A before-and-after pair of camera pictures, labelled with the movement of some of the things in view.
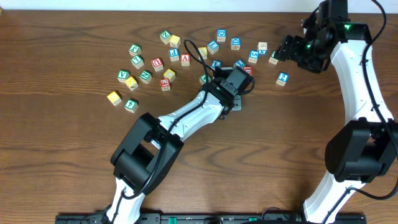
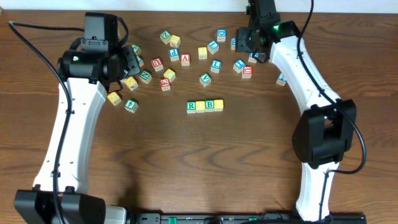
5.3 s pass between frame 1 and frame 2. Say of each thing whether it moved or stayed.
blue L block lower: stayed
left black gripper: moved
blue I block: stayed
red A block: stayed
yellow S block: stayed
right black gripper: moved
